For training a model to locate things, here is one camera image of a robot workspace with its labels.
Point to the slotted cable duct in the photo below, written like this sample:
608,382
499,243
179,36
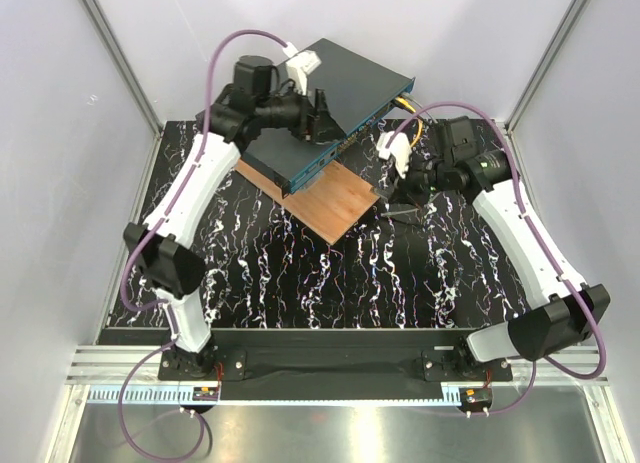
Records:
236,394

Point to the right aluminium frame post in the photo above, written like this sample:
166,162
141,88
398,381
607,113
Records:
560,37

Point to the dark grey network switch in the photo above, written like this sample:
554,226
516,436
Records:
350,88

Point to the aluminium frame post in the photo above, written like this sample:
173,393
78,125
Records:
560,37
109,40

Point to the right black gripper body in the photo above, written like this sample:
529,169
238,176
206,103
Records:
414,185

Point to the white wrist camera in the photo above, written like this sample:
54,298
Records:
396,147
299,66

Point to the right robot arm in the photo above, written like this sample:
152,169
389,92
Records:
564,310

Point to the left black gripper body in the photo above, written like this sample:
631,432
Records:
306,120

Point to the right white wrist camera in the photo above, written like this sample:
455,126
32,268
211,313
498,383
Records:
396,147

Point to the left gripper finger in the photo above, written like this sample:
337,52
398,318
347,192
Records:
320,103
325,130

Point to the aluminium rail profile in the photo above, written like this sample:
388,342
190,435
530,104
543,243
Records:
111,364

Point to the wooden base board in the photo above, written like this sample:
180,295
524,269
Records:
330,206

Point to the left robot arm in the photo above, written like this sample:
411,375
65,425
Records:
161,246

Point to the left aluminium frame post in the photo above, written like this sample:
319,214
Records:
109,40

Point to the black marble pattern mat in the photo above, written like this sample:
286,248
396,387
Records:
441,267

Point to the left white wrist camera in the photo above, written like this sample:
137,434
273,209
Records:
299,66

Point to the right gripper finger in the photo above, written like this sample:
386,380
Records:
388,187
397,213

